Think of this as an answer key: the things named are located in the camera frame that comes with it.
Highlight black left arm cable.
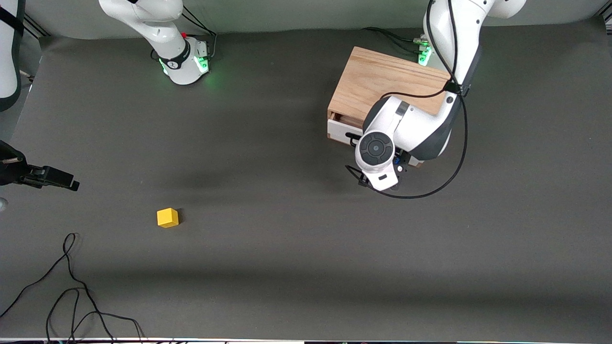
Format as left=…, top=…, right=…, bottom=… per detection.
left=345, top=0, right=468, bottom=199

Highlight thin black loose cable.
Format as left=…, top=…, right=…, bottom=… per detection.
left=0, top=233, right=146, bottom=344

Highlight black right arm base cables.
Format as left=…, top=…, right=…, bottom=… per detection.
left=177, top=7, right=218, bottom=60

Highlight black arm base cables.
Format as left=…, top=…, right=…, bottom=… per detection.
left=363, top=26, right=431, bottom=53
left=177, top=7, right=218, bottom=60

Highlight yellow cube block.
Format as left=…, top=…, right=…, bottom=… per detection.
left=157, top=208, right=179, bottom=228

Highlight wooden drawer cabinet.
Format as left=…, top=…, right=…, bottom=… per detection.
left=328, top=46, right=455, bottom=168

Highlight black left arm base cables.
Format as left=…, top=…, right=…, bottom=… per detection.
left=363, top=26, right=431, bottom=53

